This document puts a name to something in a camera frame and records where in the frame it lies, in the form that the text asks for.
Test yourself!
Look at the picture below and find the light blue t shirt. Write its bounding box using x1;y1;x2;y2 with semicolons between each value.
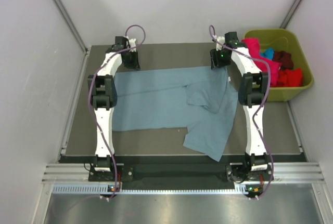
112;67;238;161

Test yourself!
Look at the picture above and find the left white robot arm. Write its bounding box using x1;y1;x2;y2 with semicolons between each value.
88;36;140;182

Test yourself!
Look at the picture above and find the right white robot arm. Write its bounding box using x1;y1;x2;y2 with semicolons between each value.
209;26;271;183

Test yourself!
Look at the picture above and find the pink t shirt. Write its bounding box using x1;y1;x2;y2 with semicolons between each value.
242;38;280;75

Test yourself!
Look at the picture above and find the cyan t shirt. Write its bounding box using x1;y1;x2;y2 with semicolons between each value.
260;48;275;61

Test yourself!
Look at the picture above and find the dark maroon t shirt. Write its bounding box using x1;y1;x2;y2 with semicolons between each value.
273;51;294;70

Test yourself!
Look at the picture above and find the olive green plastic bin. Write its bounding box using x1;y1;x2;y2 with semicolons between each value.
243;28;315;102

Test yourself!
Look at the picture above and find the red t shirt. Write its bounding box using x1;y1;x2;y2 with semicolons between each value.
273;69;303;87

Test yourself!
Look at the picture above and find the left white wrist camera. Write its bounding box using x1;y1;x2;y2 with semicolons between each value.
128;38;137;52

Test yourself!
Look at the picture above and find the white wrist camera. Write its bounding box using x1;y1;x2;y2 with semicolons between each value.
212;35;225;51
128;38;137;52

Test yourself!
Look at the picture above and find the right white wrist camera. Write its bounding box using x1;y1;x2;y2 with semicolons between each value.
212;35;225;51

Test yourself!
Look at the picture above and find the left aluminium corner post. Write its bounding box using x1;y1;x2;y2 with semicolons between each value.
52;0;88;53

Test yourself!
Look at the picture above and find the aluminium corner post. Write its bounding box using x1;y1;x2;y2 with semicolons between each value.
279;0;319;30
52;0;88;53

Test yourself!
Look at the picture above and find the right aluminium corner post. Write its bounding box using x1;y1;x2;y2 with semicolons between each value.
279;0;319;30

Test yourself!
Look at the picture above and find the white slotted cable duct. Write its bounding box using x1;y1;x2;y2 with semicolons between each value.
53;184;259;195

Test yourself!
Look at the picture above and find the aluminium front rail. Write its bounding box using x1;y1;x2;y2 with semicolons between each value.
42;162;324;184

